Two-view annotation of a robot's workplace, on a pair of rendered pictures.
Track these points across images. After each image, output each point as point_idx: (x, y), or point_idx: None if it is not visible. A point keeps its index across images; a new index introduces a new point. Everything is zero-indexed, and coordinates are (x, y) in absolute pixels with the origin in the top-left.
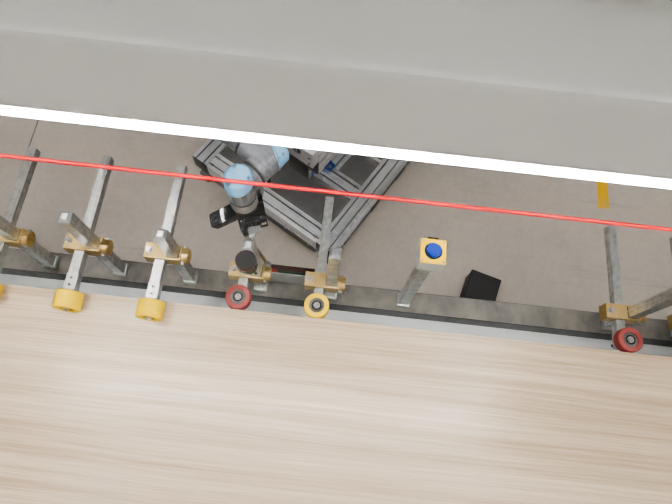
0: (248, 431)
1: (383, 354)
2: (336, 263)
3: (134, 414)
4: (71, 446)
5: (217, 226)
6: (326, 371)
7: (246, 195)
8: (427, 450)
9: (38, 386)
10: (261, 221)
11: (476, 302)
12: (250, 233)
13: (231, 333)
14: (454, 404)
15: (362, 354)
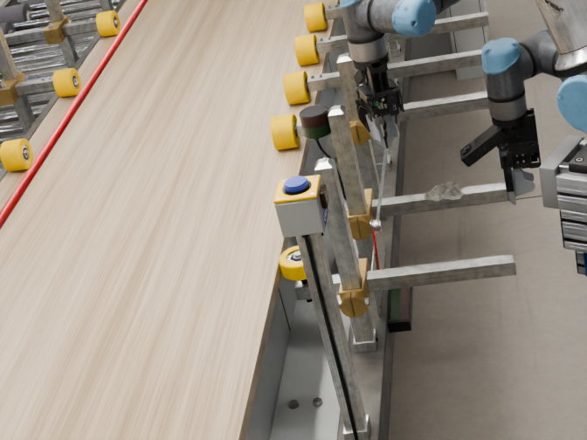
0: (129, 241)
1: (216, 333)
2: None
3: (167, 166)
4: (141, 142)
5: (355, 78)
6: (196, 285)
7: (344, 12)
8: (58, 399)
9: (208, 110)
10: (364, 99)
11: None
12: (375, 135)
13: (258, 202)
14: (121, 422)
15: (217, 312)
